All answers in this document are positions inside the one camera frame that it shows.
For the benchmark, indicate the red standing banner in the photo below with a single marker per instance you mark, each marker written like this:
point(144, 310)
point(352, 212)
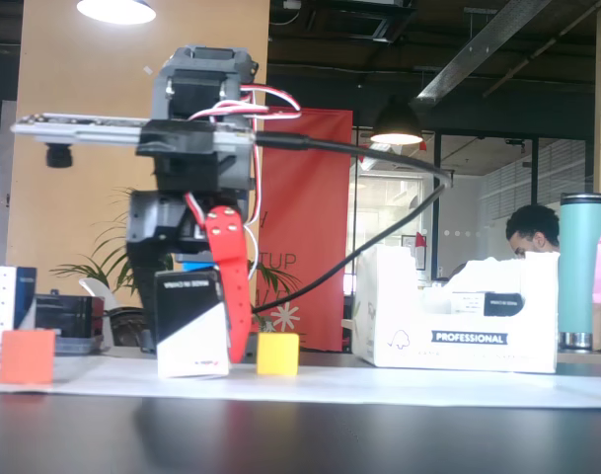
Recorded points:
point(305, 222)

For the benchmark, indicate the orange cube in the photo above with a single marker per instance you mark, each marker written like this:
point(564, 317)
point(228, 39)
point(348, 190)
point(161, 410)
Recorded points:
point(27, 356)

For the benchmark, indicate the white cardboard tissue box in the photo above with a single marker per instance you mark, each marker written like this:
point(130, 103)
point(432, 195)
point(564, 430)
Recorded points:
point(403, 316)

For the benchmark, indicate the white glowing pendant lamp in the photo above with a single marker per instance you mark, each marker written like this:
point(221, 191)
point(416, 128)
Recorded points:
point(116, 9)

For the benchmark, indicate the black electronics case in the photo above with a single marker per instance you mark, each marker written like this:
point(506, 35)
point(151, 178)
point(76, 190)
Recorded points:
point(73, 321)

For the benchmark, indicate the yellow cube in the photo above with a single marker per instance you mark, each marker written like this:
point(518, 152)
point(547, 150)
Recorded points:
point(277, 353)

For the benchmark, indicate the teal metal tumbler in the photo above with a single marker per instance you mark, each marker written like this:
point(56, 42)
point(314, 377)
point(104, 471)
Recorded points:
point(583, 257)

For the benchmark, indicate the seated man curly hair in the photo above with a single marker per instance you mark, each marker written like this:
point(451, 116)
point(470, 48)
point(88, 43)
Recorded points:
point(532, 229)

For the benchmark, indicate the long white paper sheet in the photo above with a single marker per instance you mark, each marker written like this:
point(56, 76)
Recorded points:
point(329, 390)

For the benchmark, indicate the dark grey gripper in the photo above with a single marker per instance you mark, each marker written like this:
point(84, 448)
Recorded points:
point(154, 222)

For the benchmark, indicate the black pendant lamp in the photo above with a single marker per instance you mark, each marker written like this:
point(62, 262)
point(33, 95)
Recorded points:
point(396, 123)

